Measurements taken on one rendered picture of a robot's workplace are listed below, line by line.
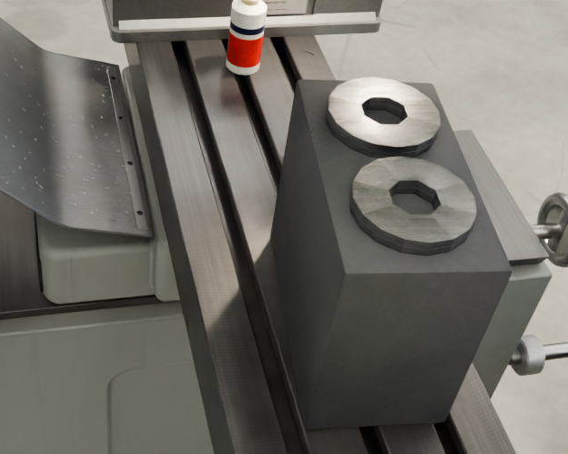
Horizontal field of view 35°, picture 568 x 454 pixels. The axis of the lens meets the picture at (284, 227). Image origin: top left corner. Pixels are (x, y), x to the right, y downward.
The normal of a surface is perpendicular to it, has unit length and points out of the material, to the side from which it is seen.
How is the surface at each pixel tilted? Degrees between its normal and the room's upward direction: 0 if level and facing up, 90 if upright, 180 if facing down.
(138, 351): 90
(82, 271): 90
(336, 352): 90
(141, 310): 0
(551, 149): 0
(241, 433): 0
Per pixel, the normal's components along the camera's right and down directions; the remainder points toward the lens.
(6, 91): 0.76, -0.58
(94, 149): 0.40, -0.70
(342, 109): 0.13, -0.71
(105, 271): 0.25, 0.70
